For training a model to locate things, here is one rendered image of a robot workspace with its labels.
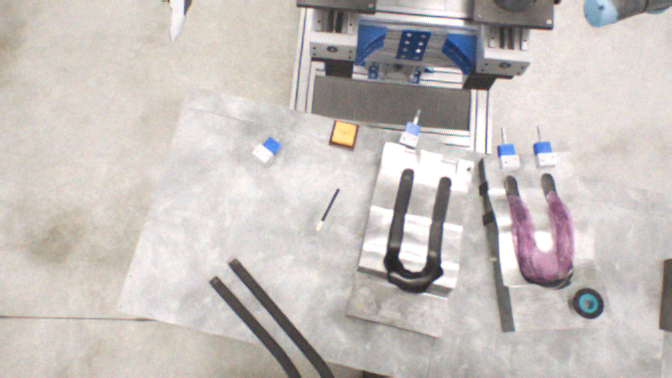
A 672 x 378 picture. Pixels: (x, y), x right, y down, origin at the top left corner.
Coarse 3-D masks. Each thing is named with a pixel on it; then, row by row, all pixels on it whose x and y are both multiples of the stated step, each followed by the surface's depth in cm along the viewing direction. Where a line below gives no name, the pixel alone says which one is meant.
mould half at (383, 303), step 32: (384, 160) 163; (384, 192) 161; (416, 192) 161; (384, 224) 158; (416, 224) 159; (448, 224) 160; (416, 256) 152; (448, 256) 153; (352, 288) 157; (384, 288) 157; (448, 288) 151; (384, 320) 155; (416, 320) 155
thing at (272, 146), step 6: (282, 132) 171; (270, 138) 169; (276, 138) 170; (264, 144) 169; (270, 144) 169; (276, 144) 169; (258, 150) 167; (264, 150) 167; (270, 150) 168; (276, 150) 169; (258, 156) 166; (264, 156) 166; (270, 156) 166; (264, 162) 166; (270, 162) 170
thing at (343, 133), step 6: (336, 126) 171; (342, 126) 171; (348, 126) 171; (354, 126) 171; (336, 132) 171; (342, 132) 171; (348, 132) 171; (354, 132) 171; (336, 138) 170; (342, 138) 170; (348, 138) 170; (348, 144) 171
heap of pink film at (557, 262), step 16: (512, 208) 160; (528, 208) 160; (560, 208) 160; (512, 224) 158; (528, 224) 156; (560, 224) 157; (528, 240) 157; (560, 240) 157; (528, 256) 156; (544, 256) 157; (560, 256) 156; (528, 272) 156; (544, 272) 155; (560, 272) 155
